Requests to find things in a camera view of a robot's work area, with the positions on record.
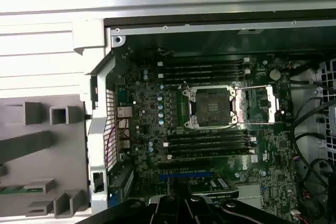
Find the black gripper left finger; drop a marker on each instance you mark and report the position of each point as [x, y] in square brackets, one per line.
[126, 213]

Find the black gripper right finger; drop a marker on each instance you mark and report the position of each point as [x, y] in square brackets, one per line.
[249, 214]

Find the CPU socket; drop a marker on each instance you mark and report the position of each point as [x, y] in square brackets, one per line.
[210, 108]

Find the silver chipset heatsink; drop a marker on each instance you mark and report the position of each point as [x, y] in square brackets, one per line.
[249, 193]

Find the green motherboard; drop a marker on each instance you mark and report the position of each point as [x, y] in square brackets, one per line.
[262, 155]

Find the blue expansion slot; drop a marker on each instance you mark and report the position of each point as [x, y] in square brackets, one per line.
[183, 176]

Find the grey parts rack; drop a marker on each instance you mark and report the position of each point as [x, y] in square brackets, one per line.
[71, 150]

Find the black PC case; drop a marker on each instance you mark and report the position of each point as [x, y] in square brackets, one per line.
[101, 103]

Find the silver coin battery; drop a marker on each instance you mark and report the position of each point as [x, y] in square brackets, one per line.
[275, 75]

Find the silver drive cage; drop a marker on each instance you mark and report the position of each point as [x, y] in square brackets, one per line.
[328, 77]

